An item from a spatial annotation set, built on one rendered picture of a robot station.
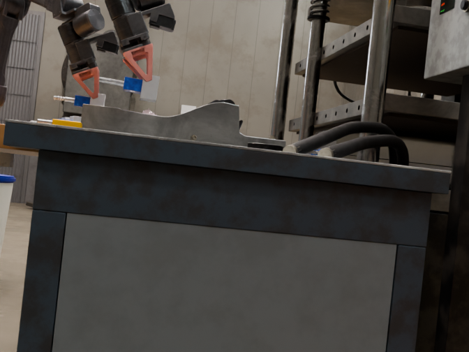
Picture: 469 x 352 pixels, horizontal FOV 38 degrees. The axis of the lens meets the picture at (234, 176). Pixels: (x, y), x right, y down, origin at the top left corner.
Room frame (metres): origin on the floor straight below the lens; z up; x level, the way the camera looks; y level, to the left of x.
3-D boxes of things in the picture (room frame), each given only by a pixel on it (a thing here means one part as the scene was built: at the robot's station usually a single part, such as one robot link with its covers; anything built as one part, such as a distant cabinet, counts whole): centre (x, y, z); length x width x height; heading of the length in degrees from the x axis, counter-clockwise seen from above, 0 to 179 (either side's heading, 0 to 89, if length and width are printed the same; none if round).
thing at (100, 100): (1.81, 0.43, 0.91); 0.13 x 0.05 x 0.05; 99
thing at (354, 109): (2.54, -0.67, 1.02); 1.10 x 0.74 x 0.05; 10
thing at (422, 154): (2.47, -0.55, 0.87); 0.50 x 0.27 x 0.17; 100
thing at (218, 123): (1.80, 0.15, 0.87); 0.50 x 0.26 x 0.14; 100
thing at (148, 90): (1.55, 0.26, 0.94); 0.13 x 0.05 x 0.05; 99
